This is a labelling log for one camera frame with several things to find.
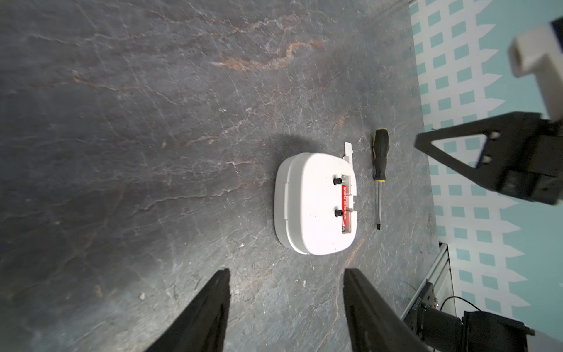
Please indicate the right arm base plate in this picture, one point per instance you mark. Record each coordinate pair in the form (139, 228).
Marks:
(421, 318)

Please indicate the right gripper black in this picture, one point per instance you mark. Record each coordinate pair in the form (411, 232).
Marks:
(517, 154)

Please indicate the red battery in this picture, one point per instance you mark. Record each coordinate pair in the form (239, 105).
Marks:
(345, 211)

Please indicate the white battery cover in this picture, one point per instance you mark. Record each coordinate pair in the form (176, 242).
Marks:
(348, 156)

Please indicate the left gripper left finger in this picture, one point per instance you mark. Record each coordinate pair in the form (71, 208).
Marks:
(202, 325)

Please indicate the white alarm device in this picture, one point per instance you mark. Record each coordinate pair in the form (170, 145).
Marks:
(308, 204)

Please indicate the black yellow screwdriver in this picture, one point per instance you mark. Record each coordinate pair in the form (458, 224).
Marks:
(380, 151)

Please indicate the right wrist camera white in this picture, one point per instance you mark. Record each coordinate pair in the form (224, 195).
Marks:
(538, 52)

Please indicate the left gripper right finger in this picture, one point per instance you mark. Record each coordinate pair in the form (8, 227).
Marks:
(372, 324)

